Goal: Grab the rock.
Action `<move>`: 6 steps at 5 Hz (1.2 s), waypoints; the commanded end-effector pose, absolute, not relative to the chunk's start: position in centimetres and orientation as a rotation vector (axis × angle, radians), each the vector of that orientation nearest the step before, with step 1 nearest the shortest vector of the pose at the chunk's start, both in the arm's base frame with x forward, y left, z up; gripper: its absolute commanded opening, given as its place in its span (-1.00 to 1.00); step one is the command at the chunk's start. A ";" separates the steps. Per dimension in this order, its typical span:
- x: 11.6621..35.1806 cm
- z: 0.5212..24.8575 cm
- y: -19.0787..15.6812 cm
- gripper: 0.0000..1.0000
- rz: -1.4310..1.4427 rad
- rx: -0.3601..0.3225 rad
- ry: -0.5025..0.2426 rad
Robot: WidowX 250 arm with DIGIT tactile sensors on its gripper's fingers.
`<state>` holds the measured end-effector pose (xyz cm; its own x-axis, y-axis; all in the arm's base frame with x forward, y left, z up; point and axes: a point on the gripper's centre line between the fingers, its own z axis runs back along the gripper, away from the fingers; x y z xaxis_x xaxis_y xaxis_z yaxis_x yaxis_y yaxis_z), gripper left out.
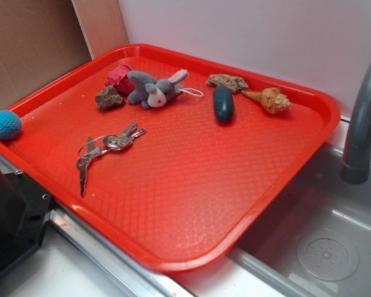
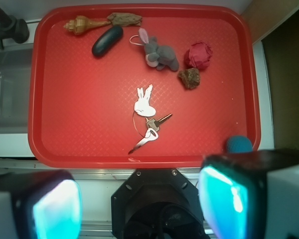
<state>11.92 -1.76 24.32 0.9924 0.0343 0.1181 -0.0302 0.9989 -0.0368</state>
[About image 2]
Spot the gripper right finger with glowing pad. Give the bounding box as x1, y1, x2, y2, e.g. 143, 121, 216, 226
198, 149, 299, 239

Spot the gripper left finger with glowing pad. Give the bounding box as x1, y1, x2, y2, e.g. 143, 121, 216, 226
0, 170, 83, 239

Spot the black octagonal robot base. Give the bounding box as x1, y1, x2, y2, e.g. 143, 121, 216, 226
111, 169, 210, 239

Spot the rough brown rock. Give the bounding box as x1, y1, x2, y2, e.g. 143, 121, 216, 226
177, 68, 201, 90

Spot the blue fuzzy ball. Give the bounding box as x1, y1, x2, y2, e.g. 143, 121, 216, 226
226, 135, 253, 153

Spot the silver and brass key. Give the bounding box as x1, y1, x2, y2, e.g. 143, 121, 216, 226
146, 114, 172, 132

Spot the grey metal sink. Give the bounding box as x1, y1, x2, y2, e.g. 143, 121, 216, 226
0, 44, 33, 134

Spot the red plastic tray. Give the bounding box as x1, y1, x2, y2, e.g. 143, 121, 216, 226
28, 4, 261, 169

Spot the crumpled red paper ball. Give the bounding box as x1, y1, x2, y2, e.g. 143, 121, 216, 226
184, 41, 213, 70

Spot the grey plush bunny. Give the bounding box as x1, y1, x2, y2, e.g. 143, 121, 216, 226
129, 28, 179, 72

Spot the smooth black stone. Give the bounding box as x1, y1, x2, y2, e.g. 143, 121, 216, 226
92, 25, 124, 57

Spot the black faucet fixture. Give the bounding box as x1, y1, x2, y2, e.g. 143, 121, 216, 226
0, 8, 30, 50

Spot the brown spiral seashell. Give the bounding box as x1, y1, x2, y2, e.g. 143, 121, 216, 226
63, 15, 111, 35

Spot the brown driftwood piece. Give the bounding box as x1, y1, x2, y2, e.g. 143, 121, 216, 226
107, 12, 143, 27

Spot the white bunny keychain charm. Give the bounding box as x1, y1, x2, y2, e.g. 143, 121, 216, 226
134, 84, 156, 117

